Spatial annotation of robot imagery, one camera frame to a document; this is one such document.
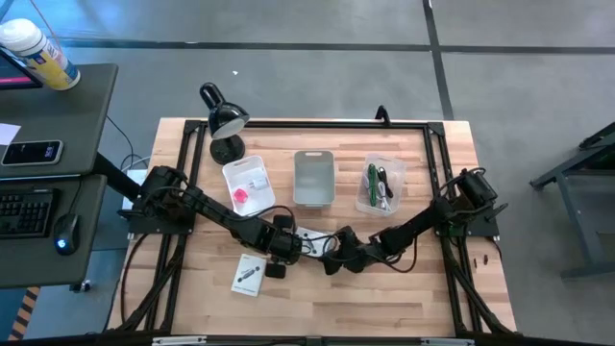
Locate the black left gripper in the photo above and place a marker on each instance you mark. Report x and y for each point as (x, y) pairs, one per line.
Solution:
(286, 247)

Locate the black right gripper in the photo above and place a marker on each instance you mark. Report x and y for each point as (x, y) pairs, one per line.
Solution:
(353, 252)

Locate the white wall charger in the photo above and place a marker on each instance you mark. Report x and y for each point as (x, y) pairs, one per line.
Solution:
(259, 183)

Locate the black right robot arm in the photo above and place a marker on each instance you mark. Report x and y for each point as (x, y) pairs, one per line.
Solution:
(423, 221)

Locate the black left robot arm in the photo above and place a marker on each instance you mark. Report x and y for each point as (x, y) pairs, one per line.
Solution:
(216, 211)

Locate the grey plastic bin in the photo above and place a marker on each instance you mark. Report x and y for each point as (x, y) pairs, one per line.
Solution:
(314, 180)

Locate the clear plastic bin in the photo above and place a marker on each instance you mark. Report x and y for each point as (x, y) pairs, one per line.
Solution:
(399, 206)

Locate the white plastic bin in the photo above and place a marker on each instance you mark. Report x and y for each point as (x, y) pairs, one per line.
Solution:
(230, 168)

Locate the white card lower left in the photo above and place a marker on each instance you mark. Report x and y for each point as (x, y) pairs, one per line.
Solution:
(249, 275)

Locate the black desk lamp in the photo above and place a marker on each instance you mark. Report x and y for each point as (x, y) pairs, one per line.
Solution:
(228, 117)

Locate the white power box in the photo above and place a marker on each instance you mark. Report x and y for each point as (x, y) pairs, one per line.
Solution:
(139, 174)

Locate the dark metal cart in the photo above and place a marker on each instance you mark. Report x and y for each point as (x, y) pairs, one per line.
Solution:
(559, 177)

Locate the black computer mouse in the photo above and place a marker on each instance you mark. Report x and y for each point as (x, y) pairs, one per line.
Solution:
(66, 235)

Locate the dark grey computer desk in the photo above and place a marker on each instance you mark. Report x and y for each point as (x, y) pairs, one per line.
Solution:
(57, 110)

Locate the black keyboard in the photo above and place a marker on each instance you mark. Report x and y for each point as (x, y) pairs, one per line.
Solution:
(24, 214)

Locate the black smartphone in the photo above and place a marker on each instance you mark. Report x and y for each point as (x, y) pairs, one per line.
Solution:
(31, 153)

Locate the white paper note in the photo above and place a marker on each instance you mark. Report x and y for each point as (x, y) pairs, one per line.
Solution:
(7, 133)

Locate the white spray bottle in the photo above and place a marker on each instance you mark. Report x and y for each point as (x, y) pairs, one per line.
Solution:
(41, 55)

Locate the black desk monitor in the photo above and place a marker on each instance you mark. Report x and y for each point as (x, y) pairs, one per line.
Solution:
(14, 72)

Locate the black table-level camera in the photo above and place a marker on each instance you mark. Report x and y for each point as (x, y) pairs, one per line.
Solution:
(313, 341)

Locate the black aluminium table frame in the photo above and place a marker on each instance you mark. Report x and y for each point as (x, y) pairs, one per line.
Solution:
(312, 124)

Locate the black frame hook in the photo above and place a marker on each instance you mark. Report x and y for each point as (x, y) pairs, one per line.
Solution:
(383, 116)

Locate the silver aluminium bracket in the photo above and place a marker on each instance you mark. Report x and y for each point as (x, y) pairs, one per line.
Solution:
(447, 342)
(180, 341)

